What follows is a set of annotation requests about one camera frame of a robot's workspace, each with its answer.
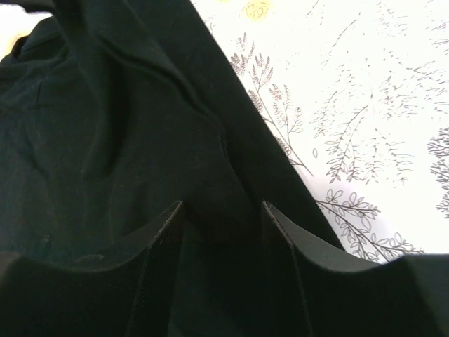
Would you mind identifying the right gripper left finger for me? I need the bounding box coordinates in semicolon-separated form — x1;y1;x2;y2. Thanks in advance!
1;201;184;336

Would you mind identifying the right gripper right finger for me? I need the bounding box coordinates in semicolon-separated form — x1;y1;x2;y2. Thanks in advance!
262;202;448;337

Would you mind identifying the black t shirt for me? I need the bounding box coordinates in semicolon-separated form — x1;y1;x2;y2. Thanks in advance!
1;1;340;336

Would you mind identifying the floral table mat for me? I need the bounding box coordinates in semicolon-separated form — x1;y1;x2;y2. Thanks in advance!
1;1;448;263

